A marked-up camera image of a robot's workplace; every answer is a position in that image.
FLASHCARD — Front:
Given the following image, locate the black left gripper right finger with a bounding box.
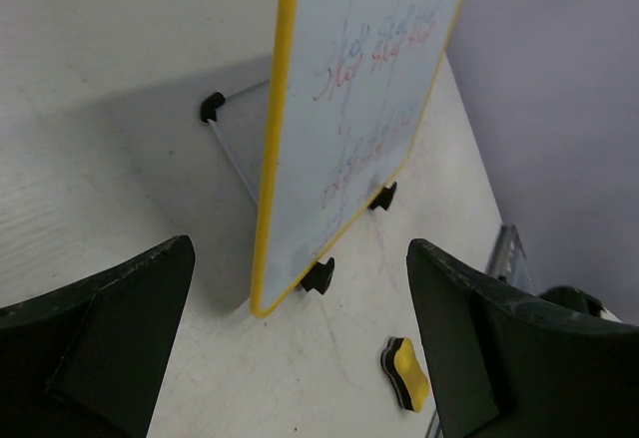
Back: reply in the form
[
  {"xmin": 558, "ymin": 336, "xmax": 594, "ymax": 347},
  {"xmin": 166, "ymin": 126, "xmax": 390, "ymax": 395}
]
[{"xmin": 406, "ymin": 238, "xmax": 638, "ymax": 437}]

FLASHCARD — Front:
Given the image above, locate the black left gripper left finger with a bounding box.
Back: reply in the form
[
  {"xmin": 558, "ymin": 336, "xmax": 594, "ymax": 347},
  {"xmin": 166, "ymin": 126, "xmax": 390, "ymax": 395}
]
[{"xmin": 1, "ymin": 235, "xmax": 195, "ymax": 437}]

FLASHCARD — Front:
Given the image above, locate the yellow black whiteboard eraser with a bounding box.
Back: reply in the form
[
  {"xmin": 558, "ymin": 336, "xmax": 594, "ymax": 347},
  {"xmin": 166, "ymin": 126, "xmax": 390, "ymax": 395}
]
[{"xmin": 380, "ymin": 337, "xmax": 430, "ymax": 413}]

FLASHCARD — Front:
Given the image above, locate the wire whiteboard stand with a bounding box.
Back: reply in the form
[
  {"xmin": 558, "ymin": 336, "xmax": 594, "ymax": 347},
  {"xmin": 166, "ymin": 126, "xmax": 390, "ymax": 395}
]
[{"xmin": 198, "ymin": 78, "xmax": 398, "ymax": 295}]

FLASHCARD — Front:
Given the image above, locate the yellow framed whiteboard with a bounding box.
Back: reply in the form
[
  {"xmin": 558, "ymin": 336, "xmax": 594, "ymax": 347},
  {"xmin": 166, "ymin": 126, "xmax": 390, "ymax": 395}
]
[{"xmin": 250, "ymin": 0, "xmax": 462, "ymax": 317}]

